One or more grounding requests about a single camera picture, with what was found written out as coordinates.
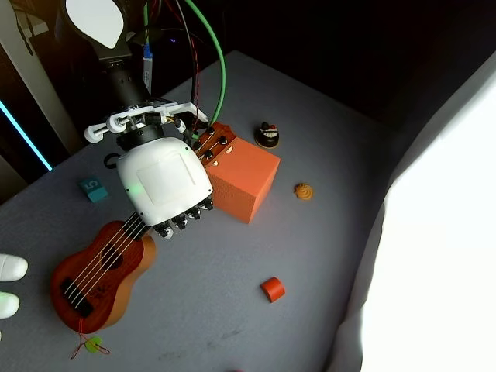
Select orange half-cylinder block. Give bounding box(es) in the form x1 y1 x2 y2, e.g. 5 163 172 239
260 276 287 304

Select thin red string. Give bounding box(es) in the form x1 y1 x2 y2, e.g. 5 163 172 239
71 328 111 360

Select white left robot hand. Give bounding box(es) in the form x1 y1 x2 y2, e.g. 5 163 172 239
115 127 215 240

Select orange swirl cookie toy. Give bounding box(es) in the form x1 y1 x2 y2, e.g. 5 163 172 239
293 182 315 201

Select white door frame post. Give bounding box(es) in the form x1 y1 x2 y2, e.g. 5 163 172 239
0 0 84 156

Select cyan light strip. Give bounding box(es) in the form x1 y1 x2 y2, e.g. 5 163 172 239
0 99 53 171

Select green cable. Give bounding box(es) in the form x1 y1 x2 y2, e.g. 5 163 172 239
184 0 227 129

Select grey table cloth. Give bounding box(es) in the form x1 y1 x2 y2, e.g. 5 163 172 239
0 49 496 372

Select large orange foam cube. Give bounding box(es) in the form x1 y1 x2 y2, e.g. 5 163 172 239
204 137 281 225

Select small orange wooden guitar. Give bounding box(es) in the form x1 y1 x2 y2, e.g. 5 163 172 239
49 122 236 335

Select chocolate cake toy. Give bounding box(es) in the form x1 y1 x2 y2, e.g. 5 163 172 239
253 121 281 150

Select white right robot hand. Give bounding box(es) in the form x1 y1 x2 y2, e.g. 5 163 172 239
0 253 29 342

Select white backdrop panel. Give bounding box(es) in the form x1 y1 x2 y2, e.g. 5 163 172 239
360 50 496 372

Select teal number five block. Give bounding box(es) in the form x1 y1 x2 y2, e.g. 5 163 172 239
79 177 109 203

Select red and black twisted wires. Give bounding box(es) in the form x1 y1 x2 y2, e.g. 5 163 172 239
162 0 203 135

